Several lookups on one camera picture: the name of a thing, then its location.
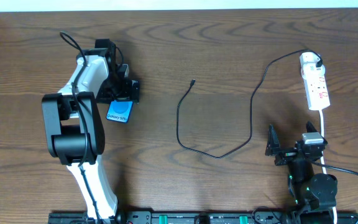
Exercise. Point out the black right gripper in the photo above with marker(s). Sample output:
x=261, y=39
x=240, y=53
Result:
x=289, y=154

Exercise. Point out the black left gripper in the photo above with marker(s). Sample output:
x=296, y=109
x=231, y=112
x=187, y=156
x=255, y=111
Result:
x=130, y=91

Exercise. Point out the blue Galaxy smartphone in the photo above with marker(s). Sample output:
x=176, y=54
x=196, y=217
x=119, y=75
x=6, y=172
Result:
x=119, y=111

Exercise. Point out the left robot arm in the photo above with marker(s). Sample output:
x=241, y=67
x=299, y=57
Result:
x=74, y=128

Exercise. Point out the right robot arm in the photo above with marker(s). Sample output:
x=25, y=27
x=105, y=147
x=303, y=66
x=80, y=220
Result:
x=314, y=194

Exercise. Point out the white USB charger plug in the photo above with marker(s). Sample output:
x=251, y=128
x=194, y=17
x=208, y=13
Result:
x=310, y=61

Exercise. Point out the white power strip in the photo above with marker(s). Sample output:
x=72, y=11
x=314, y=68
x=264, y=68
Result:
x=316, y=89

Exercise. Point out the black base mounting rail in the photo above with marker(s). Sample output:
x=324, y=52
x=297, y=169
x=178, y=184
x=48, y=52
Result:
x=147, y=217

